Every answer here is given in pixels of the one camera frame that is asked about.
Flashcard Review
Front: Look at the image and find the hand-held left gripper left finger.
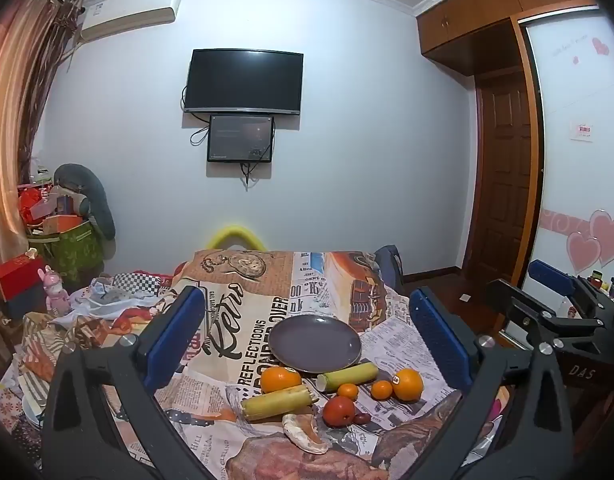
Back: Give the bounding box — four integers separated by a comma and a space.
41, 285, 222, 480

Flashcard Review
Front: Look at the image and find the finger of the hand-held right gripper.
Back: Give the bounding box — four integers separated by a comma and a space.
486, 278, 612, 356
528, 259, 614, 331

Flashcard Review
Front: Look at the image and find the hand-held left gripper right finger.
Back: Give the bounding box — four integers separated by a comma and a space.
409, 286, 575, 480

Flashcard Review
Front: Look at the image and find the large orange with sticker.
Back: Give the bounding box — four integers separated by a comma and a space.
391, 368, 425, 402
260, 366, 302, 395

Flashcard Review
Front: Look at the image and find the short yellow-green sugarcane piece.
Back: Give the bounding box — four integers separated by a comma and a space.
315, 362, 380, 392

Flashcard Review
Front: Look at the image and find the corn cob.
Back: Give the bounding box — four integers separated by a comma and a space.
240, 384, 318, 422

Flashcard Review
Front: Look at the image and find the red tomato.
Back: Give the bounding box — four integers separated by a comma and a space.
322, 396, 356, 428

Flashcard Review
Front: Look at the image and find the dark grey round plate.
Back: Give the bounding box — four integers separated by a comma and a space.
267, 314, 362, 375

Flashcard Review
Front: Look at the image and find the black and white checkered cloth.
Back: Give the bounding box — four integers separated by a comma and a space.
112, 270, 162, 302

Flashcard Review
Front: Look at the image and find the printed newspaper-pattern tablecloth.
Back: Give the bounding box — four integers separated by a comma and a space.
114, 249, 510, 480

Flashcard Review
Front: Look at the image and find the blue chair back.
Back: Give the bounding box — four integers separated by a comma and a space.
374, 245, 404, 291

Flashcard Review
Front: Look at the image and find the white sliding door with hearts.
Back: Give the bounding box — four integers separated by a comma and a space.
519, 5, 614, 311

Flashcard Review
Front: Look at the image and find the brown wooden door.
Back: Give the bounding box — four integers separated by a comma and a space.
474, 72, 536, 282

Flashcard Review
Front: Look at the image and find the yellow curved chair back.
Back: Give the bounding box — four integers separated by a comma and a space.
207, 226, 268, 251

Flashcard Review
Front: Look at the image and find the pink bunny toy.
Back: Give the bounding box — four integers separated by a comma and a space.
44, 265, 72, 317

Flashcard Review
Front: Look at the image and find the green storage box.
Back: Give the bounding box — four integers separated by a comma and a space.
29, 220, 105, 286

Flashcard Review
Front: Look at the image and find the patchwork quilt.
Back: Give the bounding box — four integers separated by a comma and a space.
0, 280, 188, 461

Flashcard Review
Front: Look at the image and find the orange box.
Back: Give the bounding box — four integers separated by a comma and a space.
42, 215, 88, 235

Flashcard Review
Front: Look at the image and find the grey plush toy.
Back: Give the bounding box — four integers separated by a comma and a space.
53, 163, 116, 241

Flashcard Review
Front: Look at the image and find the red gift box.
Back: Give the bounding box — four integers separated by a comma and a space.
0, 255, 48, 302

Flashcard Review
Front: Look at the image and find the pile of red boxes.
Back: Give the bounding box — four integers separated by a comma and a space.
18, 184, 62, 226

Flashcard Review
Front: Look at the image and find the wooden overhead cabinet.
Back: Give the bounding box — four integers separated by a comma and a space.
416, 0, 608, 77

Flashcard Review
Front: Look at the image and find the brown and pink curtain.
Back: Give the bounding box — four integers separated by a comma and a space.
0, 0, 84, 261

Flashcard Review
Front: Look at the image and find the white air conditioner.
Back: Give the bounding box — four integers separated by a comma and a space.
81, 0, 180, 41

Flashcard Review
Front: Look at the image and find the small black wall monitor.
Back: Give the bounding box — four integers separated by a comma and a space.
207, 114, 274, 164

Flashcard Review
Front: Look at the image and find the black wall television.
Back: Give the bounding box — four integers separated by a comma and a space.
183, 49, 304, 116

